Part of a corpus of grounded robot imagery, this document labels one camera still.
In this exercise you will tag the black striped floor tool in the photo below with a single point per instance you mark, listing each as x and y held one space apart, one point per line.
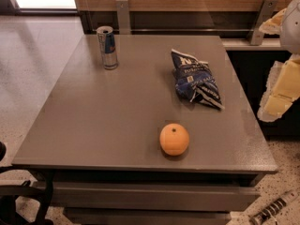
271 210

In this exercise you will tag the black chair base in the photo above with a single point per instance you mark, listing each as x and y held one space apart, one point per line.
10 193

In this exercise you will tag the grey table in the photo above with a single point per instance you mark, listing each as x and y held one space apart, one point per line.
98 133

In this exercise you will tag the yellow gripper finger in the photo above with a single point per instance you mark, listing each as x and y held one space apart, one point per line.
282 89
273 26

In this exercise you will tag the silver blue redbull can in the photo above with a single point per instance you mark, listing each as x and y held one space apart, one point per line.
106 42

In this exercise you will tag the left metal wall bracket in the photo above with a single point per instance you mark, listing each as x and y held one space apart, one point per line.
123 17

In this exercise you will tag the orange fruit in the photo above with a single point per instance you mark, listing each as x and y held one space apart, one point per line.
174 139

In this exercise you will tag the metal wall bracket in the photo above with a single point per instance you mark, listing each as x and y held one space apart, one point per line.
123 17
255 36

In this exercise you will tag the right metal wall bracket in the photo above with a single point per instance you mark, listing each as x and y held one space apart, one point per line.
255 36

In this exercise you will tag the blue white chip bag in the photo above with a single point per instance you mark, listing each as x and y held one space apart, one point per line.
194 80

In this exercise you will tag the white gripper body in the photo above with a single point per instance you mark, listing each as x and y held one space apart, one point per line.
292 28

